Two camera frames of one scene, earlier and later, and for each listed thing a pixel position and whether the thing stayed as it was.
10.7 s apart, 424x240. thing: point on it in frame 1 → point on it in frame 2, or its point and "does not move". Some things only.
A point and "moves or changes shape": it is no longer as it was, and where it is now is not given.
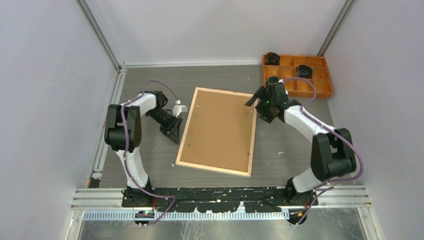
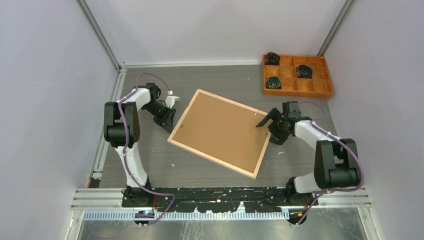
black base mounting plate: (217, 199) does not move
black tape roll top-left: (273, 59) does not move
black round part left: (271, 80) does not move
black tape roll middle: (304, 71) does not move
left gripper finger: (168, 134) → (163, 124)
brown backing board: (220, 131) moves or changes shape
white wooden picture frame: (214, 169) moves or changes shape
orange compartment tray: (300, 87) does not move
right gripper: (261, 93) → (277, 138)
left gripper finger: (174, 135) → (169, 125)
